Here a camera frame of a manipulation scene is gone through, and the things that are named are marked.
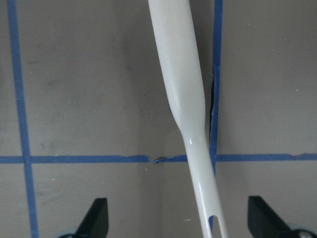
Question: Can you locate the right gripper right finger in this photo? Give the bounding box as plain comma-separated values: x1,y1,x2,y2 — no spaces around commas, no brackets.
247,195,317,238

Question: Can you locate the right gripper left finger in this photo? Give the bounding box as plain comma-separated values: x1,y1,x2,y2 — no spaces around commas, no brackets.
75,198,109,238

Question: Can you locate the beige hand brush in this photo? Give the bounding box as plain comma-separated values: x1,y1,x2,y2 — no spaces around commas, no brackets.
148,0,229,238

